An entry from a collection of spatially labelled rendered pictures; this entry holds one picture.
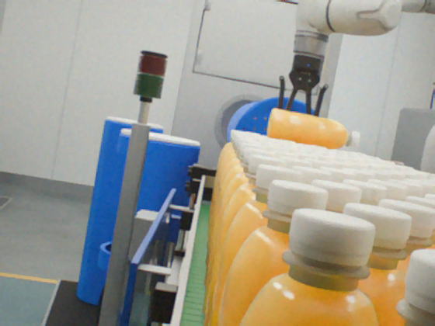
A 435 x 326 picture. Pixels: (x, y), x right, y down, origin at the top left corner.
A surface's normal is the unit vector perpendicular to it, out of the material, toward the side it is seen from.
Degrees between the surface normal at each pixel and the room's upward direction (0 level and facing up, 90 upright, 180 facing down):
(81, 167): 90
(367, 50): 90
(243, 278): 78
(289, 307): 60
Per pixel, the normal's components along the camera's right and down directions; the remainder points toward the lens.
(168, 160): 0.40, 0.12
